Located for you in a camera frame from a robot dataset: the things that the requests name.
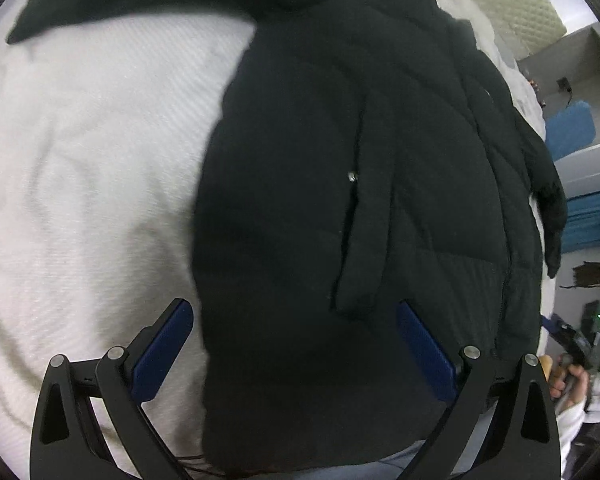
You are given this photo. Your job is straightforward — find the blue curtain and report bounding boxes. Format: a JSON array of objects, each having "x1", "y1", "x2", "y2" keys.
[{"x1": 562, "y1": 192, "x2": 600, "y2": 254}]

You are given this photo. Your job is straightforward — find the grey white wardrobe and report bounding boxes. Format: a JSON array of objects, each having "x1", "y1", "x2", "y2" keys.
[{"x1": 518, "y1": 23, "x2": 600, "y2": 198}]

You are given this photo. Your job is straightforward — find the person right hand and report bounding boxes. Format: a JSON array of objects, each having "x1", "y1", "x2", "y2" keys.
[{"x1": 548, "y1": 353, "x2": 590, "y2": 413}]

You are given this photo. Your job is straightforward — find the black puffer jacket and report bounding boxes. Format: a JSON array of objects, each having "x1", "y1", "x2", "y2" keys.
[{"x1": 8, "y1": 0, "x2": 567, "y2": 474}]

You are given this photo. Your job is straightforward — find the grey trousers leg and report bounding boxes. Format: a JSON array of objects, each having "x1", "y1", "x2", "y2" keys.
[{"x1": 253, "y1": 437, "x2": 484, "y2": 480}]

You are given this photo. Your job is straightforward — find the blue padded chair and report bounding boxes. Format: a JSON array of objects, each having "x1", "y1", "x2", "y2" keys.
[{"x1": 545, "y1": 101, "x2": 596, "y2": 162}]

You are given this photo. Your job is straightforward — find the wall power socket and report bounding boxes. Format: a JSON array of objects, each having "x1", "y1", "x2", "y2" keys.
[{"x1": 557, "y1": 77, "x2": 572, "y2": 94}]

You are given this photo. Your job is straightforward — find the grey bed duvet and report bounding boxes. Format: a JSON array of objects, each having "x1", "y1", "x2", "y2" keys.
[{"x1": 0, "y1": 0, "x2": 544, "y2": 479}]

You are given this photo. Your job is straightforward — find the small bottles on shelf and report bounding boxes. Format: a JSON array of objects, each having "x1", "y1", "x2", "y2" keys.
[{"x1": 527, "y1": 77, "x2": 546, "y2": 110}]

